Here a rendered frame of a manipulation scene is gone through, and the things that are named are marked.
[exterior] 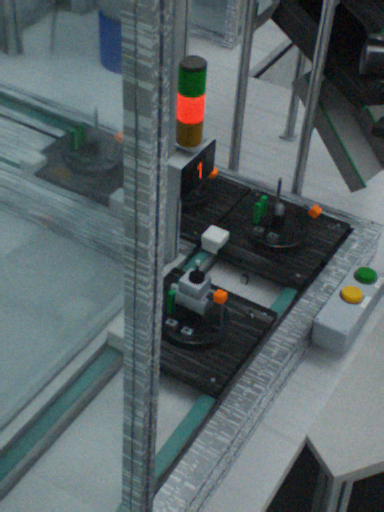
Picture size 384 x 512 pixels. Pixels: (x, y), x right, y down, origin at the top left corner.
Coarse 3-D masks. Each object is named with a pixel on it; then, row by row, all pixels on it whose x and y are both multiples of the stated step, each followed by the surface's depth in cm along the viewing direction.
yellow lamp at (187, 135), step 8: (176, 128) 158; (184, 128) 156; (192, 128) 156; (200, 128) 157; (176, 136) 159; (184, 136) 157; (192, 136) 157; (200, 136) 158; (184, 144) 158; (192, 144) 158
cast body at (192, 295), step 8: (192, 272) 157; (200, 272) 157; (184, 280) 157; (192, 280) 156; (200, 280) 156; (208, 280) 157; (176, 288) 161; (184, 288) 157; (192, 288) 156; (200, 288) 156; (208, 288) 159; (176, 296) 160; (184, 296) 158; (192, 296) 157; (200, 296) 157; (184, 304) 160; (192, 304) 158; (200, 304) 157; (208, 304) 159; (200, 312) 158
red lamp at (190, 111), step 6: (180, 96) 153; (204, 96) 154; (180, 102) 154; (186, 102) 153; (192, 102) 153; (198, 102) 153; (204, 102) 155; (180, 108) 154; (186, 108) 154; (192, 108) 154; (198, 108) 154; (204, 108) 156; (180, 114) 155; (186, 114) 154; (192, 114) 154; (198, 114) 155; (180, 120) 156; (186, 120) 155; (192, 120) 155; (198, 120) 156
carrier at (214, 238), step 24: (264, 192) 199; (240, 216) 191; (264, 216) 188; (288, 216) 189; (216, 240) 181; (240, 240) 185; (264, 240) 182; (288, 240) 183; (312, 240) 186; (336, 240) 186; (240, 264) 181; (264, 264) 179; (288, 264) 179; (312, 264) 180
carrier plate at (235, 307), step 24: (168, 288) 172; (216, 288) 173; (240, 312) 168; (264, 312) 168; (240, 336) 163; (168, 360) 157; (192, 360) 158; (216, 360) 158; (240, 360) 158; (192, 384) 155; (216, 384) 154
